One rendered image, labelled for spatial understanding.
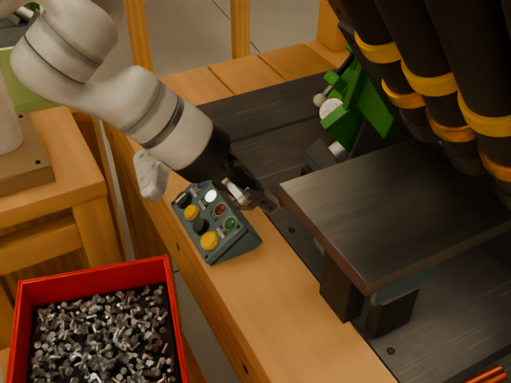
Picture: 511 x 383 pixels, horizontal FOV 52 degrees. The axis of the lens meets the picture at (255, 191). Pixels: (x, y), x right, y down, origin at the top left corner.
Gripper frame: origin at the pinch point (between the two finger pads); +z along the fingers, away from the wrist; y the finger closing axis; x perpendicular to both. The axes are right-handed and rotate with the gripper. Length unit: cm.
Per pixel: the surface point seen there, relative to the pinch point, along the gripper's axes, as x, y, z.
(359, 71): -20.2, 4.1, -1.8
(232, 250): 10.5, 4.5, 6.0
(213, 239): 11.0, 5.2, 2.6
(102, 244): 40, 38, 8
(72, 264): 76, 79, 28
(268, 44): -13, 264, 117
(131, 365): 26.2, -8.0, -1.8
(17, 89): 36, 77, -17
